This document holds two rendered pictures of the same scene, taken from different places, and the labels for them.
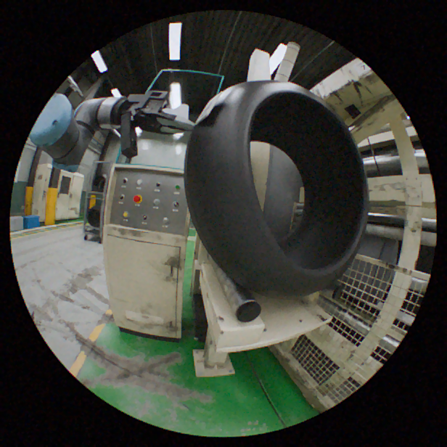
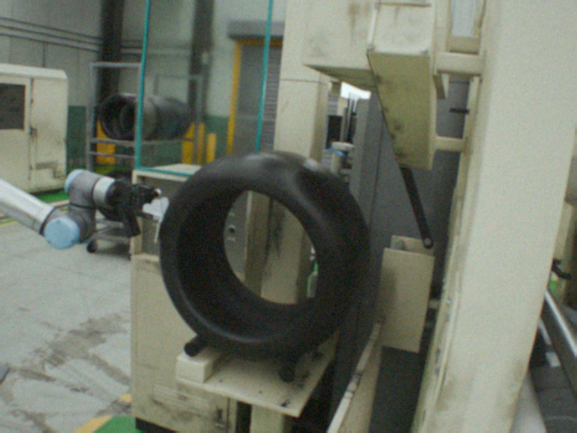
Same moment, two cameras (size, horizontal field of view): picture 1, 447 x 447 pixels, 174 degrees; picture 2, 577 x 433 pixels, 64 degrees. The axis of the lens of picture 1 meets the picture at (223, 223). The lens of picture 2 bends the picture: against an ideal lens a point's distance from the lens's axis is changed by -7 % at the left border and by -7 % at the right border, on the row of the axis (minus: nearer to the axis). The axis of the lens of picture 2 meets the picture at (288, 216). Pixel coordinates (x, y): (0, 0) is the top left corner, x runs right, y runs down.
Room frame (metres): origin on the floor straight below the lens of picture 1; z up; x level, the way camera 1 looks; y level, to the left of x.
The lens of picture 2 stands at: (-0.73, -0.90, 1.55)
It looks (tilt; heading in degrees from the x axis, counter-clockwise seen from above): 12 degrees down; 31
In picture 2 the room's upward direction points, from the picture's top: 5 degrees clockwise
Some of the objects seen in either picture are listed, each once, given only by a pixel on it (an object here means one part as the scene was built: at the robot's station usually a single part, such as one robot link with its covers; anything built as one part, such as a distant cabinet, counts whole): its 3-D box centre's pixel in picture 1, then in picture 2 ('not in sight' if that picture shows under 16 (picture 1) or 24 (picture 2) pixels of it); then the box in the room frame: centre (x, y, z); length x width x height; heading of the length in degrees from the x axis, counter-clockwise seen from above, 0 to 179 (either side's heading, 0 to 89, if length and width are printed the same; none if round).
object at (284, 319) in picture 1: (260, 301); (259, 367); (0.41, -0.16, 0.80); 0.37 x 0.36 x 0.02; 104
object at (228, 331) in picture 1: (221, 293); (217, 345); (0.37, -0.03, 0.83); 0.36 x 0.09 x 0.06; 14
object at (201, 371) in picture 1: (212, 361); not in sight; (0.65, -0.08, 0.02); 0.27 x 0.27 x 0.04; 14
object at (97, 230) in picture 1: (105, 202); (145, 158); (2.94, 3.17, 0.96); 1.36 x 0.71 x 1.92; 13
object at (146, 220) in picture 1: (147, 263); (203, 310); (0.91, 0.50, 0.63); 0.56 x 0.41 x 1.27; 104
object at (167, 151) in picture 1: (173, 106); (201, 57); (0.75, 0.46, 1.74); 0.55 x 0.02 x 0.95; 104
